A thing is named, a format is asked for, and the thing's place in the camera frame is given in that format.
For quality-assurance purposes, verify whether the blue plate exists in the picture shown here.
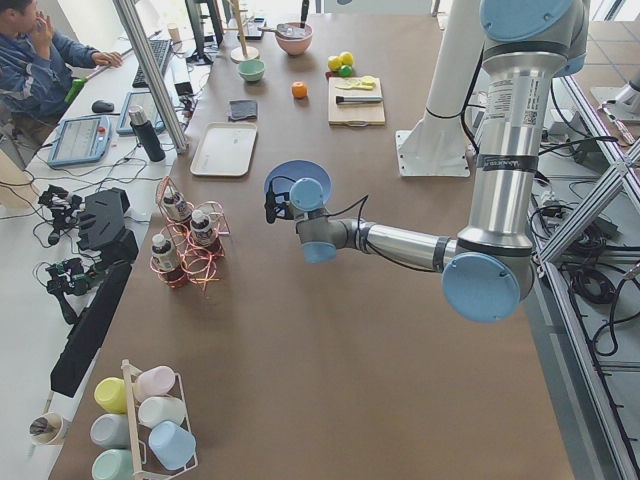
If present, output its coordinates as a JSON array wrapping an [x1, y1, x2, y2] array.
[[263, 159, 333, 203]]

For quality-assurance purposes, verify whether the pink bowl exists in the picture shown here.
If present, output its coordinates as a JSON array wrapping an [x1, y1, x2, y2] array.
[[275, 22, 313, 56]]

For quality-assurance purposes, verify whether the green lime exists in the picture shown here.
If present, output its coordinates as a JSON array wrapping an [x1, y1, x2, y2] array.
[[337, 64, 353, 78]]

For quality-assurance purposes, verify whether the black computer mouse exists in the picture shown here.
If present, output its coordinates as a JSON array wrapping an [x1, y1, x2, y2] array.
[[91, 100, 114, 114]]

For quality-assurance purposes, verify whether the aluminium frame post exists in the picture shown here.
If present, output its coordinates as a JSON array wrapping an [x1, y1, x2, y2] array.
[[113, 0, 188, 154]]

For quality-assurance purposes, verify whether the yellow lemon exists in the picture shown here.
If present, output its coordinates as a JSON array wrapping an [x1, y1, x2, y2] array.
[[339, 51, 354, 66], [327, 56, 343, 72]]

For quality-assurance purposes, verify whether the orange fruit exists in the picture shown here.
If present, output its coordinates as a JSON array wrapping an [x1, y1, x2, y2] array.
[[291, 81, 308, 99]]

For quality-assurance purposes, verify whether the lower yellow lemon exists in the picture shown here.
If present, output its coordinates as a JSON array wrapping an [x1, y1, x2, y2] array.
[[327, 56, 343, 72]]

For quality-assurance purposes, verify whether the seated person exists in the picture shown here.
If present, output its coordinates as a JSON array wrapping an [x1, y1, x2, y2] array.
[[1, 1, 122, 144]]

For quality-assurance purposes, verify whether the top drink bottle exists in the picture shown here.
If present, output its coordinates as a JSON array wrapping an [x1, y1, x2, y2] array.
[[162, 190, 192, 223]]

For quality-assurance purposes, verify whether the wooden cutting board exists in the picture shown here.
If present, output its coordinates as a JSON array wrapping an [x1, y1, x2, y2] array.
[[328, 76, 386, 126]]

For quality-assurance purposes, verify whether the blue cup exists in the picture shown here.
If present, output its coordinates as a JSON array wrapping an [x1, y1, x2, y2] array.
[[148, 420, 196, 470]]

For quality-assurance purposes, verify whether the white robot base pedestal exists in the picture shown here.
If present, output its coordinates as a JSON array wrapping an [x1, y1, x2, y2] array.
[[396, 0, 485, 177]]

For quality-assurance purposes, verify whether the mint green cup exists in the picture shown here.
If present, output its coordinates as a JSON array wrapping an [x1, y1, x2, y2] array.
[[91, 449, 134, 480]]

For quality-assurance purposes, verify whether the copper wire bottle rack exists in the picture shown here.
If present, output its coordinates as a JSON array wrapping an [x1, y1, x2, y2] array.
[[149, 176, 230, 289]]

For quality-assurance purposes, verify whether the white cup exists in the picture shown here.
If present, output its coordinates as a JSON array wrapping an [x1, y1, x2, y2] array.
[[138, 396, 186, 428]]

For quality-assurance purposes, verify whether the far teach pendant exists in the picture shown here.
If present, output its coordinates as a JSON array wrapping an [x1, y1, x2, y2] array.
[[115, 90, 167, 136]]

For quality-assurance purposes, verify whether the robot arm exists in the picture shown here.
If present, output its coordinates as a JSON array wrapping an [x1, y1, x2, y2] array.
[[264, 1, 589, 322]]

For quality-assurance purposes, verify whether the black water bottle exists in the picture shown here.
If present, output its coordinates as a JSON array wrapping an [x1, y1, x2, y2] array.
[[128, 105, 166, 162]]

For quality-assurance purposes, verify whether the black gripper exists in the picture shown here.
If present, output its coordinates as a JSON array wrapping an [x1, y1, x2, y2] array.
[[264, 188, 294, 224]]

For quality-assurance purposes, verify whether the grey folded cloth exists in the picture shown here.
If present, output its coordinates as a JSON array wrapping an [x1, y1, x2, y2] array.
[[228, 99, 258, 122]]

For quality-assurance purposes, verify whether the steel cylinder muddler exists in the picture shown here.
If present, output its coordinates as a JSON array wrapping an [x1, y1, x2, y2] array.
[[335, 95, 383, 105]]

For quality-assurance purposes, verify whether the green bowl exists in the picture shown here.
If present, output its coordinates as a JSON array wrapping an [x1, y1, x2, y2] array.
[[237, 59, 265, 83]]

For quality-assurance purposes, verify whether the black keyboard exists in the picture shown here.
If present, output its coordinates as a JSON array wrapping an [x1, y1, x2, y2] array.
[[131, 38, 173, 89]]

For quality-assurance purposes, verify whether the wooden cup rack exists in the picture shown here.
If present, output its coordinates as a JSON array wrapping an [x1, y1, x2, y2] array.
[[121, 359, 199, 480]]

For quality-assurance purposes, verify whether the wooden stand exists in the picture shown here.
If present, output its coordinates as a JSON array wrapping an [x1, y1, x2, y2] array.
[[226, 0, 260, 64]]

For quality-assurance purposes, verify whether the pink cup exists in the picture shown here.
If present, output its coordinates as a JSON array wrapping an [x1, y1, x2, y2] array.
[[133, 365, 175, 402]]

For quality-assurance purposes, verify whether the near teach pendant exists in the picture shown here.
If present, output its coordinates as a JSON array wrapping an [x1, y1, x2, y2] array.
[[47, 115, 111, 167]]

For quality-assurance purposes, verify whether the upper yellow lemon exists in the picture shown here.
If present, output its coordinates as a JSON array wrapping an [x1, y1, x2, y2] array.
[[339, 51, 354, 66]]

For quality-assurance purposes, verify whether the grey cup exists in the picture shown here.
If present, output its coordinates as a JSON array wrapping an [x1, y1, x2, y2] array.
[[90, 413, 130, 449]]

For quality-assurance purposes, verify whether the yellow cup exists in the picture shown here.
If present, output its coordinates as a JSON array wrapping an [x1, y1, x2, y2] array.
[[94, 377, 127, 414]]

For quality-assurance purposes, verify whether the upper lemon slice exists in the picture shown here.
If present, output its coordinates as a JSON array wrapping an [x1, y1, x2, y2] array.
[[360, 76, 376, 87]]

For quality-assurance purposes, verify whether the cream rectangular tray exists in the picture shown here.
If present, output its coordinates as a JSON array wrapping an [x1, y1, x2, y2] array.
[[190, 122, 258, 177]]

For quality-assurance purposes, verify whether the teach pendant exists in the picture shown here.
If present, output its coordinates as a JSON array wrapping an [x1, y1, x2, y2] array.
[[115, 90, 167, 136], [47, 115, 111, 167]]

